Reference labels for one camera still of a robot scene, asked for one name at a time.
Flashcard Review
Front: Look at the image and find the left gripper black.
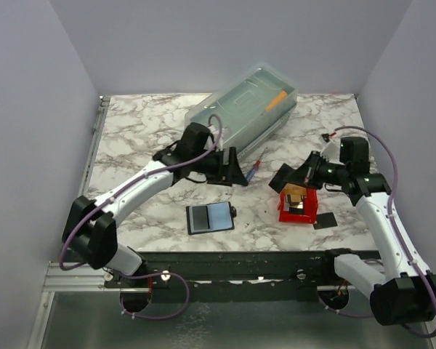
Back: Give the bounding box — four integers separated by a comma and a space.
193, 147, 250, 187

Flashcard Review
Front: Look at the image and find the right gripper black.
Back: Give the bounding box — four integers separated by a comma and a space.
284, 151, 348, 190

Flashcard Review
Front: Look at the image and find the stack of credit cards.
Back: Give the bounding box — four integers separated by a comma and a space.
283, 185, 307, 214

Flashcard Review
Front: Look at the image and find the red plastic bin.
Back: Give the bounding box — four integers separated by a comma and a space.
278, 184, 318, 224

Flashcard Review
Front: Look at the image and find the black card holder wallet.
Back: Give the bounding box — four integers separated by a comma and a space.
185, 201, 237, 236

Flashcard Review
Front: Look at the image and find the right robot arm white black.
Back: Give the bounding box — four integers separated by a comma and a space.
270, 137, 436, 326

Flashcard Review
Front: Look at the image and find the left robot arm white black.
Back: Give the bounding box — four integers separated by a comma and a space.
59, 122, 248, 287

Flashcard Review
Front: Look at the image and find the black card on table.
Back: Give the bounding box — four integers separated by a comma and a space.
312, 212, 338, 230

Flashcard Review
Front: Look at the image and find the blue red screwdriver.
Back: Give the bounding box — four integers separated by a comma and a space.
246, 148, 267, 182

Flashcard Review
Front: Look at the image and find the clear plastic storage box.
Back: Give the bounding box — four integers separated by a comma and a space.
185, 63, 297, 159

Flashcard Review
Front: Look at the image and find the orange tool inside box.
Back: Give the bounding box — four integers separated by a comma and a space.
265, 90, 288, 112

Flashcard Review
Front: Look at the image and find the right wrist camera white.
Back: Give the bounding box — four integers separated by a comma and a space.
320, 132, 338, 160

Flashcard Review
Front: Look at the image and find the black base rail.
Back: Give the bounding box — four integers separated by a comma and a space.
105, 250, 364, 302

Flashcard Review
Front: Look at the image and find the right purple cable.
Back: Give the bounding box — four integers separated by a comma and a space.
332, 125, 436, 337

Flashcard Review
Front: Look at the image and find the aluminium frame rail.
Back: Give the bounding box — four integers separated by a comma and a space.
43, 262, 105, 292

